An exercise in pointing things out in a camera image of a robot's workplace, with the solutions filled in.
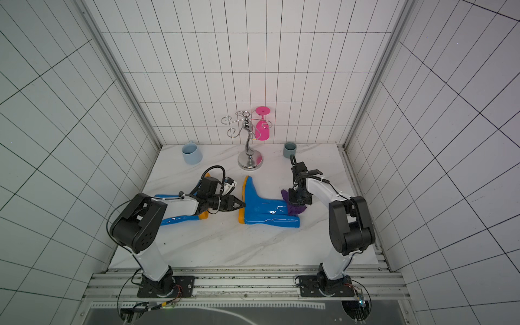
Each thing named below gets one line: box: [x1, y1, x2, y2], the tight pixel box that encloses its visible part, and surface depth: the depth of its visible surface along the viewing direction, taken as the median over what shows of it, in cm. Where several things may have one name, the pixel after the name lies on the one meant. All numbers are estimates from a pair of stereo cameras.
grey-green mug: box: [283, 142, 297, 159], surface depth 115 cm
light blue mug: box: [181, 140, 203, 166], surface depth 115 cm
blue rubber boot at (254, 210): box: [238, 175, 300, 229], surface depth 91 cm
